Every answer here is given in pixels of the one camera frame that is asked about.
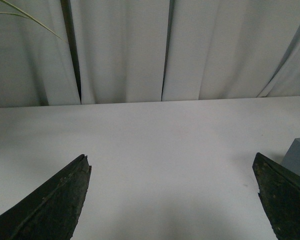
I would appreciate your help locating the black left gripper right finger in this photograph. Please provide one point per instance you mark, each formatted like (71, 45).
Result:
(279, 193)

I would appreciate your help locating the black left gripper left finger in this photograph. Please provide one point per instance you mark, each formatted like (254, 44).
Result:
(52, 211)

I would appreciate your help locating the gray square base block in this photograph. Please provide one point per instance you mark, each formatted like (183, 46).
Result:
(291, 160)

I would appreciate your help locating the white pleated curtain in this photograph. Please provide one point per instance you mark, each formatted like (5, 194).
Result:
(127, 51)

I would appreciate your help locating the green potted plant leaves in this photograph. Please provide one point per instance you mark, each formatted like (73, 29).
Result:
(35, 61)

